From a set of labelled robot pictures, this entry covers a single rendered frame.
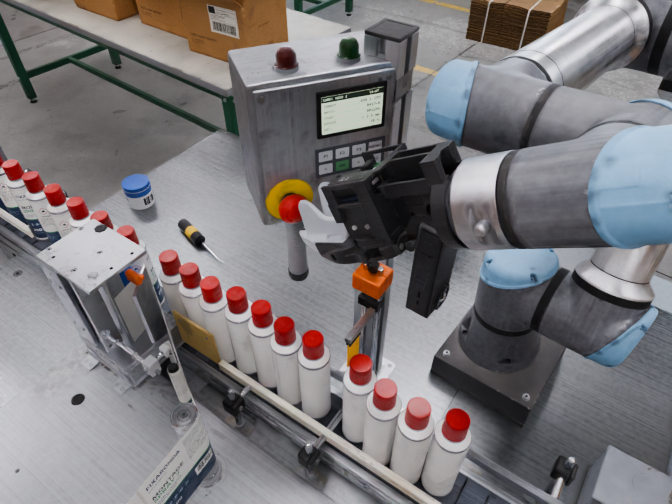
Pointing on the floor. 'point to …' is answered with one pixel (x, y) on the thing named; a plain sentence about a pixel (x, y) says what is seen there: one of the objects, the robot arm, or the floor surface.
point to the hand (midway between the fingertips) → (313, 236)
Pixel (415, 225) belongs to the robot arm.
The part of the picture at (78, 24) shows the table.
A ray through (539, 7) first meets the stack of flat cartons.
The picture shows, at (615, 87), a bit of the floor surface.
